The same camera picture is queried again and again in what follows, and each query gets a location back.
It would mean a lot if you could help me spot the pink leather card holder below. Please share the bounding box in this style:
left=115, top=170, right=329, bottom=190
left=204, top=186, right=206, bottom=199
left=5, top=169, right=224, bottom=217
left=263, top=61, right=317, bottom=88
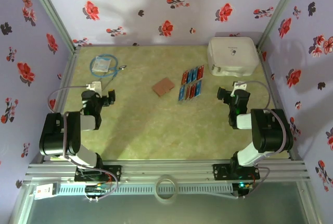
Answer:
left=152, top=77, right=175, bottom=97

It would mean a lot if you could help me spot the row of red-blue packets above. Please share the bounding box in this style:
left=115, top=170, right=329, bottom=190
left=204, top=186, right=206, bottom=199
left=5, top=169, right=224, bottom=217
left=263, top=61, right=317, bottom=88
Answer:
left=177, top=64, right=206, bottom=104

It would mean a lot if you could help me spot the white and blue packet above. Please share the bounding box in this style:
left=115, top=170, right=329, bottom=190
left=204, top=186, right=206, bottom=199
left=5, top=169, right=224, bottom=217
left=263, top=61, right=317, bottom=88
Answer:
left=92, top=56, right=111, bottom=73

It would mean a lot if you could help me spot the blue stethoscope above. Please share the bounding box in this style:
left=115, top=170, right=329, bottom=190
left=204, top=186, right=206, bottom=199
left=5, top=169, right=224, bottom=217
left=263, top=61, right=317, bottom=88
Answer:
left=89, top=54, right=128, bottom=91

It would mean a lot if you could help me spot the white plastic lidded container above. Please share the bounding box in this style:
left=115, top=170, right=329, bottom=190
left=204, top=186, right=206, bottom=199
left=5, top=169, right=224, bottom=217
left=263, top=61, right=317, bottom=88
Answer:
left=207, top=36, right=260, bottom=78

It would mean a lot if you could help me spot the clear tape roll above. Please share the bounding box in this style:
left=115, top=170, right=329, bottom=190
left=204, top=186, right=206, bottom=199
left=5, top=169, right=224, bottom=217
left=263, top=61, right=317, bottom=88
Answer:
left=155, top=175, right=179, bottom=204

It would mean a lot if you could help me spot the white power adapter box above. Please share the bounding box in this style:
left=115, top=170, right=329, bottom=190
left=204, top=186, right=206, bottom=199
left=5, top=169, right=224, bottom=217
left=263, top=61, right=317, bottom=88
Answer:
left=33, top=183, right=58, bottom=200

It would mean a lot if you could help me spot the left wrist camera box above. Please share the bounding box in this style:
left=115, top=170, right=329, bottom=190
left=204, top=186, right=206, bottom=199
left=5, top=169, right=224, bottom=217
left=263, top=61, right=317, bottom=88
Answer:
left=87, top=81, right=101, bottom=92

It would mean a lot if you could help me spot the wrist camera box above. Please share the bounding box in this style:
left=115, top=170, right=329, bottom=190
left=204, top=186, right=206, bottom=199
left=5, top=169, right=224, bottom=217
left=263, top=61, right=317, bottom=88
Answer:
left=87, top=81, right=101, bottom=92
left=233, top=81, right=247, bottom=92

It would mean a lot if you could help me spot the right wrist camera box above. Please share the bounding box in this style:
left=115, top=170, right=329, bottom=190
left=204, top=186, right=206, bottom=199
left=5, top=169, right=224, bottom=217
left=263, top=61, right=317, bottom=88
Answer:
left=233, top=81, right=247, bottom=92

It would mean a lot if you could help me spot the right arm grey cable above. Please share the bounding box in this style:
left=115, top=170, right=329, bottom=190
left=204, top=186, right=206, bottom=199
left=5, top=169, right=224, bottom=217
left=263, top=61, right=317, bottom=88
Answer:
left=235, top=80, right=288, bottom=200

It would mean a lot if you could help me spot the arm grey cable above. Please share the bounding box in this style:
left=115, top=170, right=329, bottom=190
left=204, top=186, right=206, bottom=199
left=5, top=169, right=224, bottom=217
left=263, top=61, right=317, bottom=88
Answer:
left=48, top=84, right=119, bottom=203
left=235, top=80, right=288, bottom=200

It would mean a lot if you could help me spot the left arm grey cable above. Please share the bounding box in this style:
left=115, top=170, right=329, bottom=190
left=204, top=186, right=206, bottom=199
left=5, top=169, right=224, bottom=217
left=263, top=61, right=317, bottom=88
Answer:
left=48, top=84, right=119, bottom=203

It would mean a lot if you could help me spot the aluminium frame side rail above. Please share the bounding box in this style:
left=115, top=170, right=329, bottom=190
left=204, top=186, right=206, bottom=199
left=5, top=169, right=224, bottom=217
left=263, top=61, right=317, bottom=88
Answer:
left=256, top=45, right=304, bottom=161
left=28, top=46, right=81, bottom=167

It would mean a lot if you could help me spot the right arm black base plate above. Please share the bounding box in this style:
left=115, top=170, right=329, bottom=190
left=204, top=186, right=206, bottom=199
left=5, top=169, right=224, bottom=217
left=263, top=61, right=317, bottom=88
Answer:
left=212, top=163, right=261, bottom=182

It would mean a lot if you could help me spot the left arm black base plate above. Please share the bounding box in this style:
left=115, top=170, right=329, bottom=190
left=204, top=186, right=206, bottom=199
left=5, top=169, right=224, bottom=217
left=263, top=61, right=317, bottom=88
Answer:
left=74, top=165, right=122, bottom=182

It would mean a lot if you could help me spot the long aluminium frame rail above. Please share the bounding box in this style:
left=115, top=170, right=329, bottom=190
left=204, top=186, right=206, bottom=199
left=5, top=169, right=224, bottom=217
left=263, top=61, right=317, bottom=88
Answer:
left=24, top=160, right=312, bottom=184

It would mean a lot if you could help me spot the grey slotted cable duct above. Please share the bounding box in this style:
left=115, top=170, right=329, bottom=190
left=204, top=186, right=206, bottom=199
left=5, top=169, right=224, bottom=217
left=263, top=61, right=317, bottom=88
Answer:
left=57, top=183, right=234, bottom=196

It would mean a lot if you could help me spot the aluminium frame post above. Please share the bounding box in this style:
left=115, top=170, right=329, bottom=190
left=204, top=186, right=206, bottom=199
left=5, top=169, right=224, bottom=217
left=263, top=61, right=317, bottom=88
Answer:
left=256, top=0, right=305, bottom=49
left=24, top=0, right=78, bottom=50

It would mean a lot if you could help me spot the aluminium frame leg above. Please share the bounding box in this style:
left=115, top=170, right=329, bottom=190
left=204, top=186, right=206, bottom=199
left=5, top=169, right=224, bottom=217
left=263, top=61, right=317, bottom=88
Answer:
left=9, top=183, right=33, bottom=224
left=298, top=182, right=323, bottom=224

